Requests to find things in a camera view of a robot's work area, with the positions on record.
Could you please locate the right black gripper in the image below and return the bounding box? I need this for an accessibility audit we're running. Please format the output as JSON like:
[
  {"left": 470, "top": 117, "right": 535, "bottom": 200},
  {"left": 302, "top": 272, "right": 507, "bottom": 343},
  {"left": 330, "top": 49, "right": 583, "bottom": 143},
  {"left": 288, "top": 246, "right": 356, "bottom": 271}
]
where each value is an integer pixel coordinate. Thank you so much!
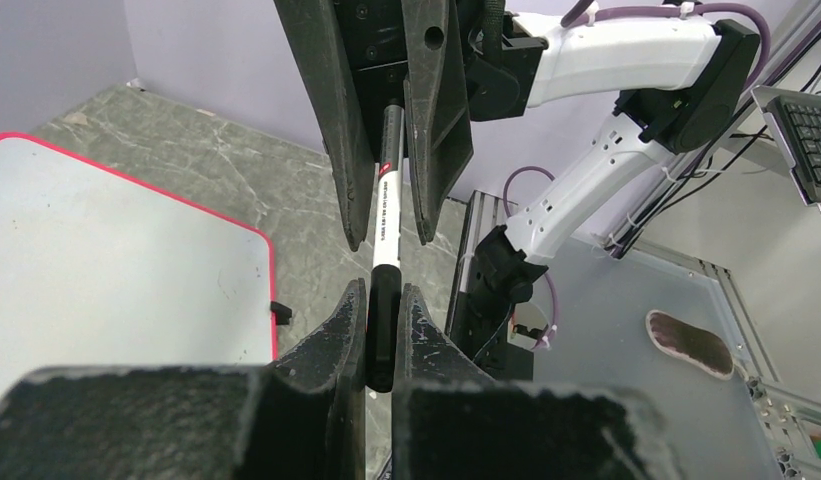
[{"left": 275, "top": 0, "right": 549, "bottom": 252}]

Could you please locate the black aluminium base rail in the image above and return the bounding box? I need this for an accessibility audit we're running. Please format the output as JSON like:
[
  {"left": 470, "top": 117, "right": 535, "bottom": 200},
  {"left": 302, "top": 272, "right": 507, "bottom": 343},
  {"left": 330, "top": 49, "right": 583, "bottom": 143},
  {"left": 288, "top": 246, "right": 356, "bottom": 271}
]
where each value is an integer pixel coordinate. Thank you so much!
[{"left": 445, "top": 191, "right": 534, "bottom": 381}]

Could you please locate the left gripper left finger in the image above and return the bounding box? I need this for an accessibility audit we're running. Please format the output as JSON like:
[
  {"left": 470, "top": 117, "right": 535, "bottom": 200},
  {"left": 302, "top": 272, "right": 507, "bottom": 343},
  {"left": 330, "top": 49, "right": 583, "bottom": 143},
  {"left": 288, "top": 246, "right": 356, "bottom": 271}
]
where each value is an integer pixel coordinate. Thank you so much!
[{"left": 0, "top": 279, "right": 366, "bottom": 479}]

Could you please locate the brown oval pad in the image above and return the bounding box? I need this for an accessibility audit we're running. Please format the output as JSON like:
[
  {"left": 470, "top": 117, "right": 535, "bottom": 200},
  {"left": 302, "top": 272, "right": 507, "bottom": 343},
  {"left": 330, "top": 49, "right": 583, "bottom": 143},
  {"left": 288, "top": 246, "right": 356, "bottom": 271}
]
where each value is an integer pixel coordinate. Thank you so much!
[{"left": 645, "top": 310, "right": 735, "bottom": 381}]

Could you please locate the black white marker pen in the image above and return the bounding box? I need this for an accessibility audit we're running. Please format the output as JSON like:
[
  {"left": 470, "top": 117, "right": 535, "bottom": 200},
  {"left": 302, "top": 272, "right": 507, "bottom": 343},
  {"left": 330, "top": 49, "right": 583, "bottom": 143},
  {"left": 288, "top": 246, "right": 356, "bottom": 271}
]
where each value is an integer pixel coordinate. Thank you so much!
[{"left": 366, "top": 104, "right": 405, "bottom": 393}]

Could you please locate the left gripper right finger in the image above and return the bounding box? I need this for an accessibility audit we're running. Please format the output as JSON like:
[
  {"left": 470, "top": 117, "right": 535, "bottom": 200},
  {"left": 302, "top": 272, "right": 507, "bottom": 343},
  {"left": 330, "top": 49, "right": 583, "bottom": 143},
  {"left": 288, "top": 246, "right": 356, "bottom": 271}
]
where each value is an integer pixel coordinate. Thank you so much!
[{"left": 392, "top": 284, "right": 683, "bottom": 479}]

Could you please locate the red framed whiteboard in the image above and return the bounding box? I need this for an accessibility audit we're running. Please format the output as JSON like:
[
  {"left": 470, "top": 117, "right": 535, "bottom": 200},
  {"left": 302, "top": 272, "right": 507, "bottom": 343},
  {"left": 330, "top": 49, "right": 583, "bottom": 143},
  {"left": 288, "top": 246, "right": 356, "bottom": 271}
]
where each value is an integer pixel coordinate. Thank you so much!
[{"left": 0, "top": 133, "right": 278, "bottom": 402}]

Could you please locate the black whiteboard clip right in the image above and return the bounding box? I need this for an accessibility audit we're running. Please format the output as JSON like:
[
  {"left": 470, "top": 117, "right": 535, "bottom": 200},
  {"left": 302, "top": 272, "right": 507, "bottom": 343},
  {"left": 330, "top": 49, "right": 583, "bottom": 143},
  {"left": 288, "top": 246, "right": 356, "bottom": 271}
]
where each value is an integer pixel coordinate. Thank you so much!
[{"left": 270, "top": 301, "right": 293, "bottom": 326}]

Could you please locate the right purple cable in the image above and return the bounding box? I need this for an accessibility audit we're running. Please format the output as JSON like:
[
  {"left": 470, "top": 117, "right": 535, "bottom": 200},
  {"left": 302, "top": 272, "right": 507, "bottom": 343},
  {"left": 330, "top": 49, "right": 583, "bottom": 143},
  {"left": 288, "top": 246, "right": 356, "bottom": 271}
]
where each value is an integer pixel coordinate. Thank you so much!
[{"left": 502, "top": 0, "right": 772, "bottom": 352}]

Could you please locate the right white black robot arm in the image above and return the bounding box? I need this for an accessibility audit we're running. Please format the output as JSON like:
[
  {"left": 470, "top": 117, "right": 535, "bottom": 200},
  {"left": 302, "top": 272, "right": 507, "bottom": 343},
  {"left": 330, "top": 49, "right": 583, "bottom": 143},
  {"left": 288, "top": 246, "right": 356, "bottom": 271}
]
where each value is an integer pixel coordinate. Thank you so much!
[{"left": 276, "top": 1, "right": 771, "bottom": 303}]

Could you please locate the black computer keyboard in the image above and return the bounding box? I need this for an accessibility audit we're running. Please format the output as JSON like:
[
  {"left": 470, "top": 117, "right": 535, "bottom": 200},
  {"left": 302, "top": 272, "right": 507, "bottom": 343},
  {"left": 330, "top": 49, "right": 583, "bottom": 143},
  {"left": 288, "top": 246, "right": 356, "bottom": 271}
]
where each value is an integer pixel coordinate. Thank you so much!
[{"left": 752, "top": 86, "right": 821, "bottom": 215}]

